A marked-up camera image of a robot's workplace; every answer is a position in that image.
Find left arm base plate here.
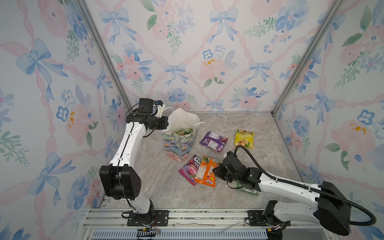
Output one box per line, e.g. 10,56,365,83
127,210,170,227

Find green yellow Fox's candy packet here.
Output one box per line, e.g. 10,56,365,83
177,128,194,136

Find orange candy packet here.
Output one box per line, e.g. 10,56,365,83
195,156,220,188

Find yellow snack packet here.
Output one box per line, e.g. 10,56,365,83
235,130,255,150

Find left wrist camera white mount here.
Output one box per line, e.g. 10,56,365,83
155,101,166,118

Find aluminium rail frame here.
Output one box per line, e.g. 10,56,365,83
77,209,341,240

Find floral paper gift bag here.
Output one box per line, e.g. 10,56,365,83
162,108,204,162

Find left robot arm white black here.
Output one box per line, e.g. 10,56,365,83
99,98,169,216

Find magenta Fox's candy packet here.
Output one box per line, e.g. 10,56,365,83
179,155,202,186

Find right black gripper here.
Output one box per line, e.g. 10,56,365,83
211,164,241,185

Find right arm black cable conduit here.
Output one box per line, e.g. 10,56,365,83
233,145,377,226

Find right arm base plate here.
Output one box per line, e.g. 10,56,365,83
247,209,291,228

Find green snack packet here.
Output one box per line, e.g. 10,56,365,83
236,181,259,196

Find purple snack packet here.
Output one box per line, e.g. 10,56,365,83
200,131,228,153

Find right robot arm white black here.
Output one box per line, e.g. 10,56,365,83
213,152,351,236

